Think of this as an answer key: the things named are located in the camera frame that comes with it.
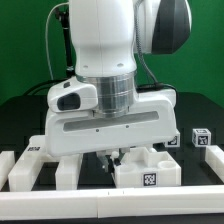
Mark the white tagged cube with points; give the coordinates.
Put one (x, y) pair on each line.
(201, 137)
(175, 142)

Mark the white chair seat block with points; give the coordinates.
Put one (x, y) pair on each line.
(143, 168)

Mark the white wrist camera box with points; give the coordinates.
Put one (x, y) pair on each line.
(72, 95)

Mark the white wall bar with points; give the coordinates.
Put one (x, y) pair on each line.
(214, 157)
(7, 161)
(104, 203)

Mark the white left wall bar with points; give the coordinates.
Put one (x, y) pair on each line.
(7, 161)

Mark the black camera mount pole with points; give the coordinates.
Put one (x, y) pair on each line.
(63, 18)

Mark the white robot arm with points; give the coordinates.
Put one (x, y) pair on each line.
(100, 108)

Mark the white right wall bar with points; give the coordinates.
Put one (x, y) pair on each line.
(214, 157)

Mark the white front wall bar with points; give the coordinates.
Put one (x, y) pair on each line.
(104, 203)

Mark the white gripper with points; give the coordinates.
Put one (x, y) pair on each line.
(151, 119)

